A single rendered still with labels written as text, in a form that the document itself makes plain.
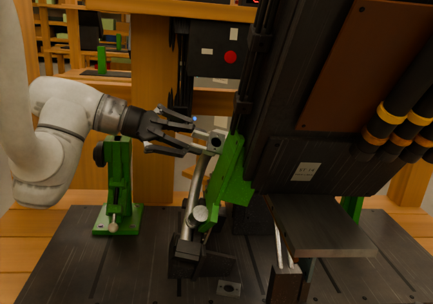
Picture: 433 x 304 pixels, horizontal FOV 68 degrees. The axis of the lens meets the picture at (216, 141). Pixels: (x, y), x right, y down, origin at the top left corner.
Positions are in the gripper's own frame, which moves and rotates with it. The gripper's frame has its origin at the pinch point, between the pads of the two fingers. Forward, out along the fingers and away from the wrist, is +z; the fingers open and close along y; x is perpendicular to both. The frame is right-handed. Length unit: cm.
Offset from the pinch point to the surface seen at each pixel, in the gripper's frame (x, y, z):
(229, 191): -4.5, -12.1, 7.2
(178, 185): 224, 58, 27
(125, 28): 505, 459, -126
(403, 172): 19, 22, 82
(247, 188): -5.8, -10.7, 10.8
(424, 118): -38.9, -3.9, 26.2
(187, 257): 7.8, -26.6, 3.2
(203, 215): -0.5, -17.8, 3.3
